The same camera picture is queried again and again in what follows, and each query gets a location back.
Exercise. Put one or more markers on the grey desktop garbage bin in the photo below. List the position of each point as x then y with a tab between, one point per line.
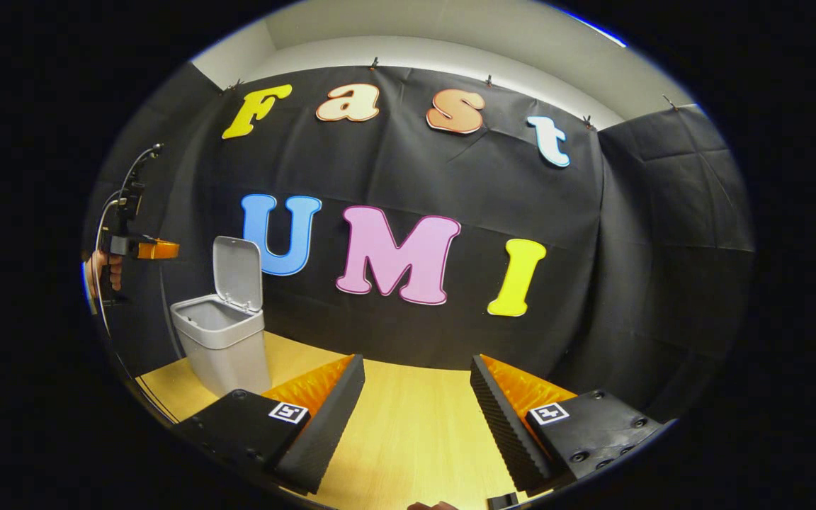
227	347

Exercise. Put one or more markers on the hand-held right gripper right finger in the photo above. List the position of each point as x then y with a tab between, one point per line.
507	432

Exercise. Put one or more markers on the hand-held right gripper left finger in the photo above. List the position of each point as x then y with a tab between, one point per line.
323	425

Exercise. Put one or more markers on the black backdrop cloth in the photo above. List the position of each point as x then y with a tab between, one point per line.
465	184

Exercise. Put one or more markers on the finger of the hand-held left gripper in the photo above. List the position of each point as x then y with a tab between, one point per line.
159	249

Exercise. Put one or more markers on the wooden desktop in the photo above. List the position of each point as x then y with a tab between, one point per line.
415	425

